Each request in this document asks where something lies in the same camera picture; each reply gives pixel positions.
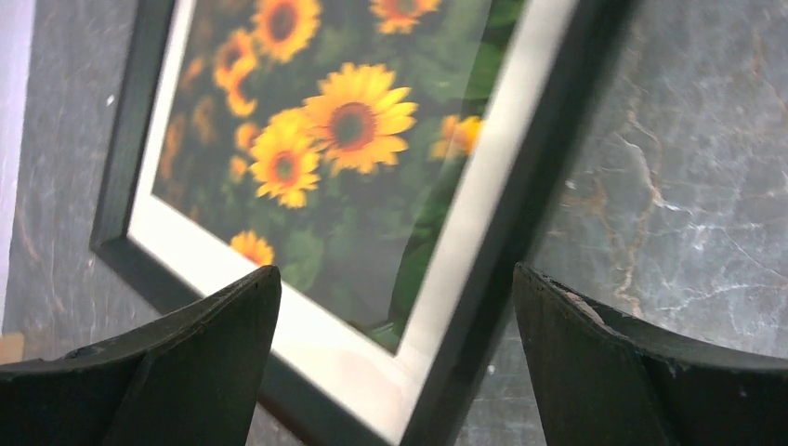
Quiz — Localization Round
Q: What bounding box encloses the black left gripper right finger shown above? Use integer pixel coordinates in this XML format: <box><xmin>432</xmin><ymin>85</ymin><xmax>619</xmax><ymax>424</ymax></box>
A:
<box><xmin>513</xmin><ymin>263</ymin><xmax>787</xmax><ymax>445</ymax></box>

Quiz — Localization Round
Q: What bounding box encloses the black picture frame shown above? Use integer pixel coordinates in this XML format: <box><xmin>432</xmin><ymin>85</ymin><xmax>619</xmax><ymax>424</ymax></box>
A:
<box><xmin>90</xmin><ymin>1</ymin><xmax>628</xmax><ymax>445</ymax></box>

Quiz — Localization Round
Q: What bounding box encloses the sunflower photo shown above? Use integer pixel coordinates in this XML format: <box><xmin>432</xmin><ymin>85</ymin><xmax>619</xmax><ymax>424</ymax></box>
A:
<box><xmin>149</xmin><ymin>1</ymin><xmax>523</xmax><ymax>352</ymax></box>

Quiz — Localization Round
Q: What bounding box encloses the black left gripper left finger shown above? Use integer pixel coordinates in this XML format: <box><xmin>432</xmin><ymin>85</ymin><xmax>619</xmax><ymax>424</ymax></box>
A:
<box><xmin>1</xmin><ymin>266</ymin><xmax>282</xmax><ymax>445</ymax></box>

